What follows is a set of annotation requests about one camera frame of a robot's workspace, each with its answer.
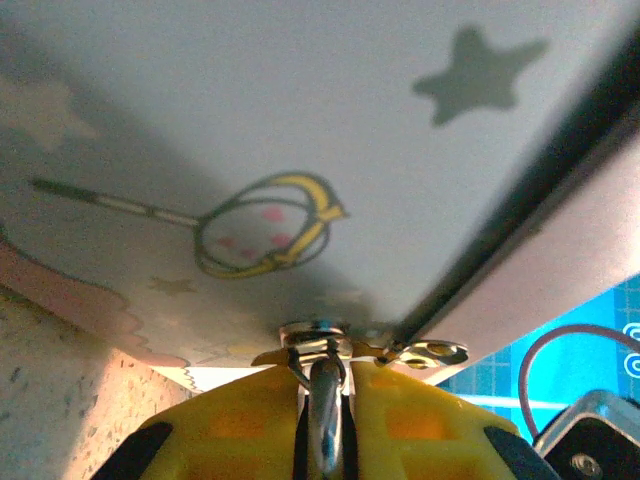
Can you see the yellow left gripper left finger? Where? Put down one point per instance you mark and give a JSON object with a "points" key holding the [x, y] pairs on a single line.
{"points": [[225, 435]]}

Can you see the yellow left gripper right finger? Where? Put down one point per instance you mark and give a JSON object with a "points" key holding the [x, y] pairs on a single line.
{"points": [[425, 435]]}

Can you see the bunny print tin box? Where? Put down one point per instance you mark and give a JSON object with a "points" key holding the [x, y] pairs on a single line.
{"points": [[300, 100]]}

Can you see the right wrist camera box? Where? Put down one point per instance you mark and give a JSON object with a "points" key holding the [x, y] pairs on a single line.
{"points": [[590, 445]]}

